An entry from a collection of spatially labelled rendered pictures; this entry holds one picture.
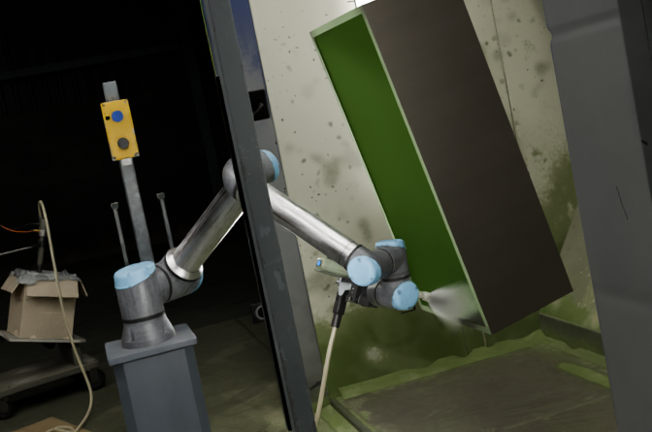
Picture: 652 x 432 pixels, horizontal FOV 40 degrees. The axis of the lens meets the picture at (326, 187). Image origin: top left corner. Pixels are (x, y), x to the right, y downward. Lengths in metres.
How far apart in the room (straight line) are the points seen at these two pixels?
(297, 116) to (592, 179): 2.77
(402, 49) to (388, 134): 0.68
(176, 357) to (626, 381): 2.04
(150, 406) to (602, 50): 2.30
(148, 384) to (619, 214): 2.18
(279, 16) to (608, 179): 2.88
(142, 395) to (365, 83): 1.46
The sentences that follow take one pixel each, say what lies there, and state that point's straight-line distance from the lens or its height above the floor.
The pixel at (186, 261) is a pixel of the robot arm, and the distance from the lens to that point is 3.23.
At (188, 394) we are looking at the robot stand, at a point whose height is 0.45.
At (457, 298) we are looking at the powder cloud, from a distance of 3.26.
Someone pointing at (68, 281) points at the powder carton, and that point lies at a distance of 5.36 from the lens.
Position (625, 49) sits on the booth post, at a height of 1.31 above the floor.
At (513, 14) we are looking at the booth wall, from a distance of 4.42.
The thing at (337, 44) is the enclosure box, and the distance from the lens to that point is 3.53.
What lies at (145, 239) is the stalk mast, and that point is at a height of 0.92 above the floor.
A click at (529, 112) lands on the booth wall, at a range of 4.41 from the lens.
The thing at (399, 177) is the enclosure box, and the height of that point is 1.01.
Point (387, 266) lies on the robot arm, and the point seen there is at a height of 0.83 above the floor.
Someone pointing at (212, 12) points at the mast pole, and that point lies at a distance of 1.98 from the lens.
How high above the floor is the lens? 1.30
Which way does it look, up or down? 4 degrees down
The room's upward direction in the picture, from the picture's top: 11 degrees counter-clockwise
